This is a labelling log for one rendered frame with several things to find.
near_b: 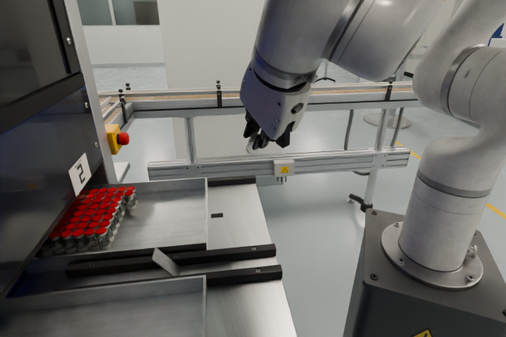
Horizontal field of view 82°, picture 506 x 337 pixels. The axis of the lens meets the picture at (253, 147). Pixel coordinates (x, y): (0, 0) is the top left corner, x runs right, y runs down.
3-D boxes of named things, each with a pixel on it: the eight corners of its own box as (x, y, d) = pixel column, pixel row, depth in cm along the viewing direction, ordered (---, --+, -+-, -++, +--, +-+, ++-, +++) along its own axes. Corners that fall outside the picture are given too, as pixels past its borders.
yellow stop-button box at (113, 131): (90, 156, 83) (84, 133, 80) (99, 146, 90) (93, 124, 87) (118, 155, 84) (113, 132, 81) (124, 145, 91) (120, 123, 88)
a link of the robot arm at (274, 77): (337, 65, 35) (327, 82, 38) (294, 20, 38) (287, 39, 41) (285, 86, 32) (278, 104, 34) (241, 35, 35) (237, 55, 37)
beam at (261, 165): (150, 185, 168) (147, 167, 163) (152, 178, 175) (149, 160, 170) (406, 167, 188) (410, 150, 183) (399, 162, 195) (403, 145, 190)
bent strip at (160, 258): (156, 283, 54) (151, 259, 51) (158, 270, 56) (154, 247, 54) (232, 275, 55) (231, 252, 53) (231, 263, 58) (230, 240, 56)
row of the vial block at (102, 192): (75, 253, 60) (69, 236, 58) (103, 202, 76) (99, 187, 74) (86, 253, 60) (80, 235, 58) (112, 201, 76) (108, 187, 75)
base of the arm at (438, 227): (467, 235, 68) (495, 165, 60) (496, 305, 52) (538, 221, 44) (379, 217, 74) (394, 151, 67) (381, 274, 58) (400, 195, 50)
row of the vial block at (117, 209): (98, 251, 61) (93, 234, 59) (121, 201, 77) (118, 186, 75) (109, 250, 61) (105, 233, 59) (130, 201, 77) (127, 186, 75)
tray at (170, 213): (26, 274, 56) (20, 260, 54) (80, 196, 79) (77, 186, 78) (207, 256, 60) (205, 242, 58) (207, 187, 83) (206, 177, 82)
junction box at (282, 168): (274, 177, 172) (275, 163, 168) (272, 173, 176) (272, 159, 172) (294, 176, 173) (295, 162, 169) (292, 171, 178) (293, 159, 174)
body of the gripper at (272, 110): (330, 80, 37) (301, 130, 46) (282, 30, 40) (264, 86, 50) (285, 101, 34) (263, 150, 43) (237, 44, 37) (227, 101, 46)
